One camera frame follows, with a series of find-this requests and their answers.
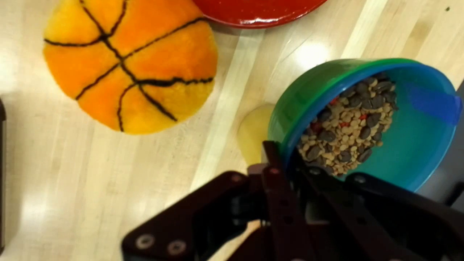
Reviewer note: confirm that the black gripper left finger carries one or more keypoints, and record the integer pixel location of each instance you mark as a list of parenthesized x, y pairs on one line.
[(218, 217)]

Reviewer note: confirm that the blue bowl with green rim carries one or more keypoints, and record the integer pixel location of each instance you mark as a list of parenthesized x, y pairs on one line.
[(415, 135)]

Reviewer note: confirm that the bean and seed mix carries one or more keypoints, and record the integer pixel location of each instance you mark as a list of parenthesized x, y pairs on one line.
[(348, 125)]

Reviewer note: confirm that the orange plush basketball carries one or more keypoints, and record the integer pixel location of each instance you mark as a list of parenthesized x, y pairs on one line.
[(135, 62)]

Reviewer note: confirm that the red glossy plate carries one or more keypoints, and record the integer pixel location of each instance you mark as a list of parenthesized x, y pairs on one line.
[(258, 12)]

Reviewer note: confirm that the yellow plastic cup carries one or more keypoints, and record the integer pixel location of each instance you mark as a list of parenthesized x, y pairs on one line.
[(254, 132)]

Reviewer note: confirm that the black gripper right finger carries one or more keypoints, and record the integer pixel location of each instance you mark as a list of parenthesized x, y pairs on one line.
[(386, 222)]

